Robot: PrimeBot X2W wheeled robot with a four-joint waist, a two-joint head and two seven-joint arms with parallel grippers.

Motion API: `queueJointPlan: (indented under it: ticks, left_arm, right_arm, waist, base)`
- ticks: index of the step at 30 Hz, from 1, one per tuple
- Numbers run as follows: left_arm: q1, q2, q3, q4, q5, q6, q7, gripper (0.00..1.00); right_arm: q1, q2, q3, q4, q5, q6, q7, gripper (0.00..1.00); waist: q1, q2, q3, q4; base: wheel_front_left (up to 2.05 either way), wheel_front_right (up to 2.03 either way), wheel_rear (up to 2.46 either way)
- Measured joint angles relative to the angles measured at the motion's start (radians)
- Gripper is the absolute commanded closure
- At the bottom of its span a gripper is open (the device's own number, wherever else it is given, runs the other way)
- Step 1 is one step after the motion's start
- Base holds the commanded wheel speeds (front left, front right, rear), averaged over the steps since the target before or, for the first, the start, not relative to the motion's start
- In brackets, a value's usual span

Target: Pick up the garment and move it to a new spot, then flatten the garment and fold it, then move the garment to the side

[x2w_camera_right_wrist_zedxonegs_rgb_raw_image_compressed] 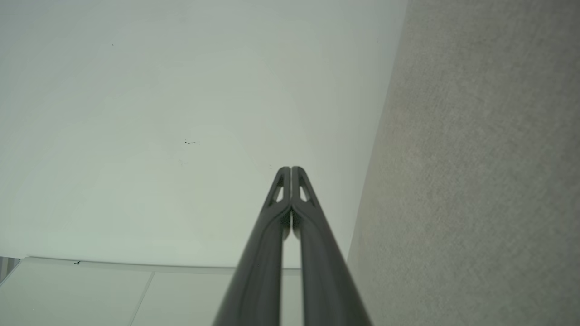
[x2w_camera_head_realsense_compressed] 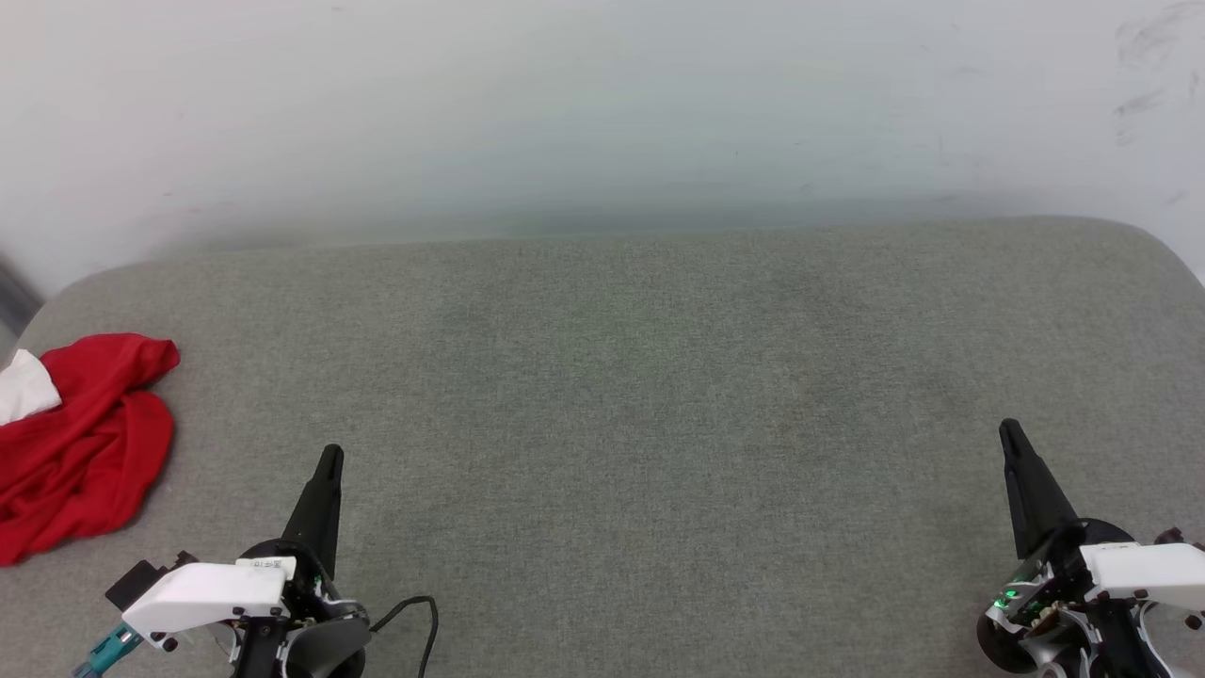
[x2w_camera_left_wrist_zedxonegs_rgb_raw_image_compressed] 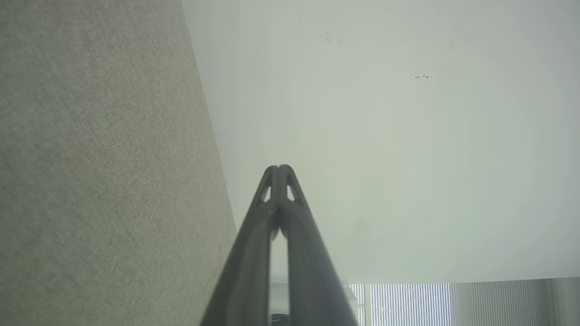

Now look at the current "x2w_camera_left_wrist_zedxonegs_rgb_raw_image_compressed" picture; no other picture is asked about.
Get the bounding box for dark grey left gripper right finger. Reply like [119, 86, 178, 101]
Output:
[278, 164, 359, 326]

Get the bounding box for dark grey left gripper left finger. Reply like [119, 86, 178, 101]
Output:
[199, 166, 280, 326]

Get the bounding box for white vertical window blinds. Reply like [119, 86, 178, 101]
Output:
[343, 278, 580, 326]

